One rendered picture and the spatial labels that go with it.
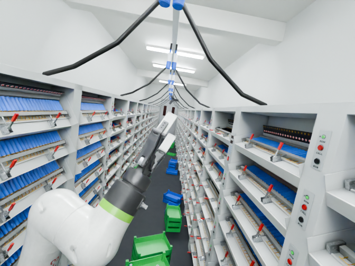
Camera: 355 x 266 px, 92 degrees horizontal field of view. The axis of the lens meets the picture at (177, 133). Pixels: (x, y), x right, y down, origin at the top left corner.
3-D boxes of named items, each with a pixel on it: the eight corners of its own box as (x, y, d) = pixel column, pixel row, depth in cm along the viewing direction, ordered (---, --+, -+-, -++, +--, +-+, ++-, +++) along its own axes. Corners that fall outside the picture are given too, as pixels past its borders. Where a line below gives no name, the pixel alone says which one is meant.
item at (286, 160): (301, 190, 59) (297, 152, 57) (235, 149, 119) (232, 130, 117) (358, 178, 59) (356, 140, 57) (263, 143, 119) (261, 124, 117)
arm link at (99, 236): (107, 275, 41) (85, 292, 32) (69, 245, 44) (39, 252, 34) (140, 218, 47) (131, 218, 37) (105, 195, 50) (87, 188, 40)
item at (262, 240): (275, 288, 64) (271, 256, 62) (224, 202, 124) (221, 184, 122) (328, 277, 64) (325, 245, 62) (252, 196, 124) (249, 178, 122)
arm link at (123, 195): (95, 193, 40) (108, 197, 48) (136, 220, 38) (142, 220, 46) (111, 171, 43) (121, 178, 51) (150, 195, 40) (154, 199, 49)
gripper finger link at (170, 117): (155, 131, 46) (155, 130, 45) (168, 112, 49) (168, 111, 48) (164, 136, 45) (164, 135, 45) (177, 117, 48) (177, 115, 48)
